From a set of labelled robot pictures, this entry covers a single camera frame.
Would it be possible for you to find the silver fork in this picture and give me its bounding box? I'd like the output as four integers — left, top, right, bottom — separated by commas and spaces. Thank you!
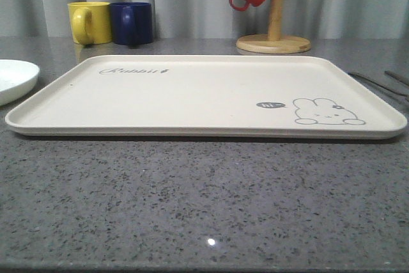
347, 72, 408, 100

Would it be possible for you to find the white round plate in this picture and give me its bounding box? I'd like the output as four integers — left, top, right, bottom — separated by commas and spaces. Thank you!
1, 59, 40, 105

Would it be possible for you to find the silver chopstick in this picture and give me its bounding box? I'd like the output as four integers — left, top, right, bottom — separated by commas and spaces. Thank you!
384, 70, 409, 86

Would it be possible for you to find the cream rabbit serving tray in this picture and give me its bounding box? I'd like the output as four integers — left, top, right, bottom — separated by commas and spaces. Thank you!
5, 55, 407, 139

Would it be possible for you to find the wooden mug tree stand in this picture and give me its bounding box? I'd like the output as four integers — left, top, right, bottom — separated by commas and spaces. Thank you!
236, 0, 311, 54

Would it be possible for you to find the dark blue mug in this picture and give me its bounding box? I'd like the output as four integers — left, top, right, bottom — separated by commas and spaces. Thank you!
109, 2, 153, 45

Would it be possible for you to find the yellow mug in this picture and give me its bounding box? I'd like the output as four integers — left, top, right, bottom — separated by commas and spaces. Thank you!
68, 2, 112, 45

